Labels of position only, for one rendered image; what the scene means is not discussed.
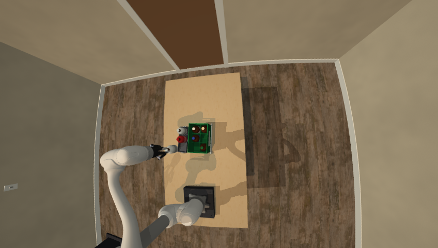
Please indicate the red bottle with pale label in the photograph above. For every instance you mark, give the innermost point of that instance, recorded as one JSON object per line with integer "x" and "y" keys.
{"x": 181, "y": 139}

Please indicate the brown bottle with blue cap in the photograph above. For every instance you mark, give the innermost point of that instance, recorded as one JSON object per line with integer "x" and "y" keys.
{"x": 195, "y": 138}

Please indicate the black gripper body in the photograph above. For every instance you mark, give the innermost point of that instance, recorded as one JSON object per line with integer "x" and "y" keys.
{"x": 155, "y": 153}

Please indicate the white bottle with grey label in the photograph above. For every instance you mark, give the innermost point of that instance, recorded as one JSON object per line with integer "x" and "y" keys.
{"x": 172, "y": 149}
{"x": 181, "y": 130}

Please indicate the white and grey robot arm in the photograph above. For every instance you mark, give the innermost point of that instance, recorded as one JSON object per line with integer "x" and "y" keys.
{"x": 188, "y": 212}

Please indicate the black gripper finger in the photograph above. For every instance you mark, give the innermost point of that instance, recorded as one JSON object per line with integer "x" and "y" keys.
{"x": 158, "y": 147}
{"x": 162, "y": 153}

